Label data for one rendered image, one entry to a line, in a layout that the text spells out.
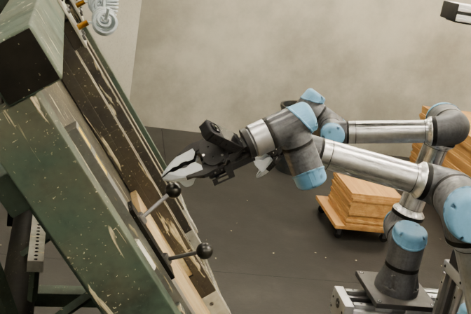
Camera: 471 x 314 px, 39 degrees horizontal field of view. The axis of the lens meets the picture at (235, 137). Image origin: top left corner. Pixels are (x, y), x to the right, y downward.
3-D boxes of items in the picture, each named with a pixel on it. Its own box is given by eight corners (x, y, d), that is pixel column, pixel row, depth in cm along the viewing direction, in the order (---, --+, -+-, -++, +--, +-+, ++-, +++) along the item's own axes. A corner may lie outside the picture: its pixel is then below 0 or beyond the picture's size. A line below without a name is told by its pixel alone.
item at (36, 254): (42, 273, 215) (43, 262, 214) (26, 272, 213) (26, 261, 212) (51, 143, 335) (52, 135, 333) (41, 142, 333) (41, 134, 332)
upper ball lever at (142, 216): (145, 229, 147) (187, 192, 154) (137, 216, 146) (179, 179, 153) (137, 227, 150) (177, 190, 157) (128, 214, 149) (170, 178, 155)
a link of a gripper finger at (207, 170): (189, 185, 146) (226, 168, 146) (188, 181, 144) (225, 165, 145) (182, 169, 148) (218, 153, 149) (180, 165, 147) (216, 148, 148)
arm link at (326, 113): (336, 146, 227) (311, 127, 226) (335, 138, 238) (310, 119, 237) (352, 129, 225) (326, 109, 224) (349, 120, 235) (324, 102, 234)
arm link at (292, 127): (324, 135, 150) (310, 101, 147) (280, 155, 148) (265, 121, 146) (313, 129, 157) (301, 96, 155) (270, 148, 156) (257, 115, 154)
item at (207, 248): (162, 272, 153) (213, 261, 147) (155, 259, 151) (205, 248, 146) (167, 261, 156) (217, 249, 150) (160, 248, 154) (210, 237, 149)
